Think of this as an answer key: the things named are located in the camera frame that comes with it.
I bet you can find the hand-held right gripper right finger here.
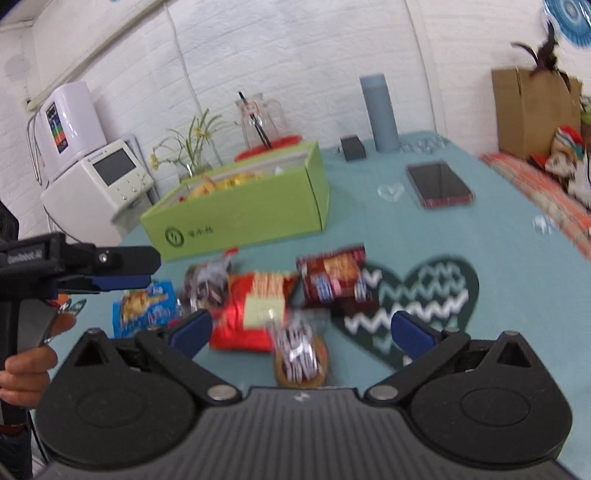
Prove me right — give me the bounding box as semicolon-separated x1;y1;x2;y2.
364;310;536;403

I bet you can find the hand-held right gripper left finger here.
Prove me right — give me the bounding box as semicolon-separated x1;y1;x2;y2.
69;309;242;405

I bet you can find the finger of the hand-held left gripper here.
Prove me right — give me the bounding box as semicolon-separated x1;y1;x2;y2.
54;275;153;295
65;246;163;278

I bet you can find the blue snack packet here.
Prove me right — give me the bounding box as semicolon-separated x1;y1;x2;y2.
112;281;182;339

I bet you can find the brown silver snack packet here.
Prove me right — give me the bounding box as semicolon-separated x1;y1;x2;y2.
184;257;233;311

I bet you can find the red snack packet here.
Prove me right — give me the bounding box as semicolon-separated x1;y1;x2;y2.
209;271;300;354

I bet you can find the dark red biscuit packet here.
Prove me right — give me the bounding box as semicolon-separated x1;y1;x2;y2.
296;246;376;309

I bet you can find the brown striped cookie packet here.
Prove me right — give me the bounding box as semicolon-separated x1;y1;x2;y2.
273;314;332;387

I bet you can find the green cardboard box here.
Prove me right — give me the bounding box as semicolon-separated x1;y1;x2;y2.
139;140;331;263

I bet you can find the pile of snack packets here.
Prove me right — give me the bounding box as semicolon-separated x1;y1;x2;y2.
180;168;278;201

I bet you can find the person's left hand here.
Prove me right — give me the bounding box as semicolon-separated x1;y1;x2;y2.
0;315;78;408

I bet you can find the white appliance with screen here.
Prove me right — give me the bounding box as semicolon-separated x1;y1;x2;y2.
40;138;156;237

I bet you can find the yellow flower plant in vase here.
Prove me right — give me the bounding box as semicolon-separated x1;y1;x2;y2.
150;108;237;180

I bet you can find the black smartphone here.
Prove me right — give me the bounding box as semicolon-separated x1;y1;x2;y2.
406;160;476;210

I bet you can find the patterned pink bedspread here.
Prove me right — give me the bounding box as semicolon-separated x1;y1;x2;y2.
479;152;591;261

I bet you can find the small dark grey box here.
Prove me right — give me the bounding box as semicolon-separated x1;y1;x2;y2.
340;135;367;162

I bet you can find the clear glass pitcher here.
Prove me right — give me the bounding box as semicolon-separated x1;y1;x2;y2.
235;91;290;151

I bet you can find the red round tray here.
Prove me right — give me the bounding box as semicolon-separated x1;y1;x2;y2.
234;134;304;162

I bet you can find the grey blue thermos bottle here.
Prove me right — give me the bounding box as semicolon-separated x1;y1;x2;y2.
359;72;400;153

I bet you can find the red and white plush toy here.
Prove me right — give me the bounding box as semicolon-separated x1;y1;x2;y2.
544;126;591;200

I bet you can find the brown paper bag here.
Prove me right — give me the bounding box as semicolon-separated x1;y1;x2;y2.
490;66;583;161

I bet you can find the dark dried plant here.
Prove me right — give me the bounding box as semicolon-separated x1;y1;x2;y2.
510;20;572;78

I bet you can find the large blue decorative plate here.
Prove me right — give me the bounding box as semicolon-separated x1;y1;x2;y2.
542;0;591;48

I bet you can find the white wall water purifier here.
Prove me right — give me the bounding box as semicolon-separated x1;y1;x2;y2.
33;82;110;184

